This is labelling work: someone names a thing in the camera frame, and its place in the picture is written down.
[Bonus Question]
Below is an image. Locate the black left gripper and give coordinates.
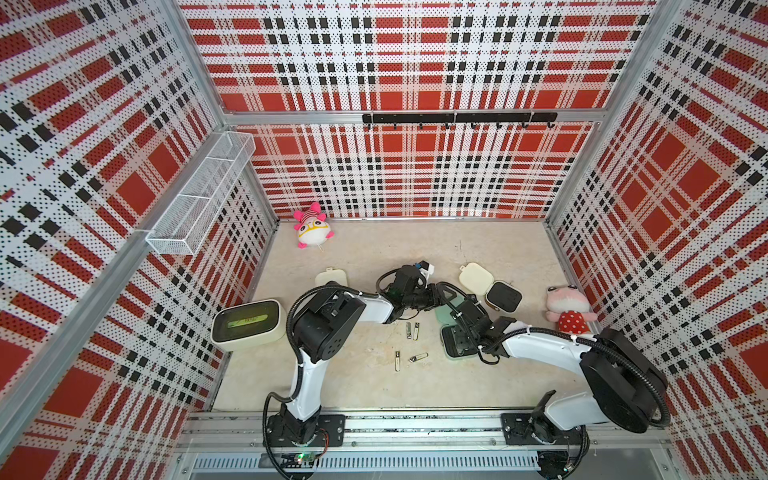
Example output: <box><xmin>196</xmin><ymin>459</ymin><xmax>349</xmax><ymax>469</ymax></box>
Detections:
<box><xmin>403</xmin><ymin>283</ymin><xmax>457</xmax><ymax>310</ymax></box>

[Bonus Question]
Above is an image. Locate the mint green manicure case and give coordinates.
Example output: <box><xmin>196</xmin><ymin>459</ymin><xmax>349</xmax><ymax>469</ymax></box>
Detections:
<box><xmin>436</xmin><ymin>297</ymin><xmax>479</xmax><ymax>360</ymax></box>

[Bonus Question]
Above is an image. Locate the cream manicure case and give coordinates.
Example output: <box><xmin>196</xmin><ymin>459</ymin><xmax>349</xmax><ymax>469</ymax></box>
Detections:
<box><xmin>459</xmin><ymin>262</ymin><xmax>523</xmax><ymax>314</ymax></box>
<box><xmin>315</xmin><ymin>267</ymin><xmax>348</xmax><ymax>286</ymax></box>

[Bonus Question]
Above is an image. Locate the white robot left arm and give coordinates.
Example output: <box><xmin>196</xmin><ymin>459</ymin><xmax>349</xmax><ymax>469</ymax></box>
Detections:
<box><xmin>263</xmin><ymin>260</ymin><xmax>445</xmax><ymax>447</ymax></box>

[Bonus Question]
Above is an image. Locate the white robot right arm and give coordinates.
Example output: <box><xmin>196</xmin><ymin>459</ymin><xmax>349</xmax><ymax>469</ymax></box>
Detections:
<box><xmin>436</xmin><ymin>282</ymin><xmax>671</xmax><ymax>445</ymax></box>

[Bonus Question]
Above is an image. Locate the silver clipper bottom right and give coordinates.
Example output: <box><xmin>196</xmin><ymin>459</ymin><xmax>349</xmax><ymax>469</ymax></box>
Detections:
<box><xmin>408</xmin><ymin>352</ymin><xmax>429</xmax><ymax>363</ymax></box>

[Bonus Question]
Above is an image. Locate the pink frog plush red dress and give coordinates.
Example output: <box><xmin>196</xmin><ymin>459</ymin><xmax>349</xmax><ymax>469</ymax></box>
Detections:
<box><xmin>545</xmin><ymin>285</ymin><xmax>598</xmax><ymax>335</ymax></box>

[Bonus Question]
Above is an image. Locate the pink white owl plush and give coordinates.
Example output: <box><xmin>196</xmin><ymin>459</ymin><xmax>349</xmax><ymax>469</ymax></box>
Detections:
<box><xmin>293</xmin><ymin>202</ymin><xmax>335</xmax><ymax>249</ymax></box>

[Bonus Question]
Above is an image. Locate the white box green screen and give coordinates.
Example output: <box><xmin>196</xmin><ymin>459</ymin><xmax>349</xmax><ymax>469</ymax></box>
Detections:
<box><xmin>210</xmin><ymin>299</ymin><xmax>286</xmax><ymax>352</ymax></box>

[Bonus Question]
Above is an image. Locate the black wall hook rail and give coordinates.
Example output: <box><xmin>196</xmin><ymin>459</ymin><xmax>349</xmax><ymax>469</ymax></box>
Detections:
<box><xmin>362</xmin><ymin>112</ymin><xmax>558</xmax><ymax>126</ymax></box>

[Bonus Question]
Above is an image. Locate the white wire mesh shelf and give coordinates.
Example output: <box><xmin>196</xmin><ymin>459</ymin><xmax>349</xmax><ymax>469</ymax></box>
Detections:
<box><xmin>146</xmin><ymin>131</ymin><xmax>255</xmax><ymax>256</ymax></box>

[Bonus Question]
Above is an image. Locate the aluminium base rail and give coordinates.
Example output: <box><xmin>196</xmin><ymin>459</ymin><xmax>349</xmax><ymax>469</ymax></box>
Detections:
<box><xmin>169</xmin><ymin>409</ymin><xmax>684</xmax><ymax>479</ymax></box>

